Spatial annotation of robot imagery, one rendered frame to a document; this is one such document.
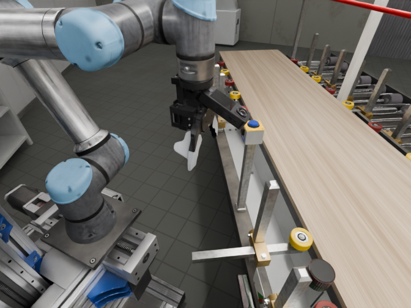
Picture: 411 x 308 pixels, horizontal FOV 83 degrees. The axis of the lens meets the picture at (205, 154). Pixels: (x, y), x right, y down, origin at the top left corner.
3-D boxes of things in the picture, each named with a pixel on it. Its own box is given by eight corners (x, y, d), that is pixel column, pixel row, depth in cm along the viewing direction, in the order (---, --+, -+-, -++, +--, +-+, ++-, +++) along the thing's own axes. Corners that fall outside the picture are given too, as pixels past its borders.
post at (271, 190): (249, 261, 101) (269, 187, 70) (248, 253, 103) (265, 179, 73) (257, 261, 101) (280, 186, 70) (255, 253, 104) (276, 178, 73)
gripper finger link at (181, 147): (172, 165, 56) (181, 128, 55) (194, 172, 54) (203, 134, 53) (166, 165, 53) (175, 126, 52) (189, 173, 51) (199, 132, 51)
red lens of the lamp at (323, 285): (313, 288, 55) (315, 285, 53) (302, 263, 59) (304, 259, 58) (337, 286, 55) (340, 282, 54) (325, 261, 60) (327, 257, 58)
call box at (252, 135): (244, 146, 90) (246, 130, 85) (240, 136, 96) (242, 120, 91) (262, 145, 91) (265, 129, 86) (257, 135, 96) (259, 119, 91)
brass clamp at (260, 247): (254, 267, 88) (256, 261, 85) (246, 235, 98) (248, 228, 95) (270, 266, 89) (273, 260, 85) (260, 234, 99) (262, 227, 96)
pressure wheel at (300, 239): (301, 264, 89) (309, 250, 82) (281, 253, 93) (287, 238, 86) (307, 249, 94) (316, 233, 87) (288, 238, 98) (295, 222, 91)
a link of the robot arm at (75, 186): (51, 214, 67) (28, 182, 58) (83, 182, 77) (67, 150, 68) (85, 225, 64) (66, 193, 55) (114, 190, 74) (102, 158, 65)
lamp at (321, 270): (293, 314, 67) (315, 283, 53) (285, 293, 71) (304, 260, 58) (312, 311, 68) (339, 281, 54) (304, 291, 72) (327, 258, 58)
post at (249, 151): (236, 212, 120) (246, 143, 91) (235, 205, 123) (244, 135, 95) (245, 211, 120) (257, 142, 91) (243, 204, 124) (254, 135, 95)
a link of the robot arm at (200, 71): (221, 52, 46) (203, 65, 41) (219, 74, 49) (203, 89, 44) (188, 47, 49) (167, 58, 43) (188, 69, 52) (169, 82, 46)
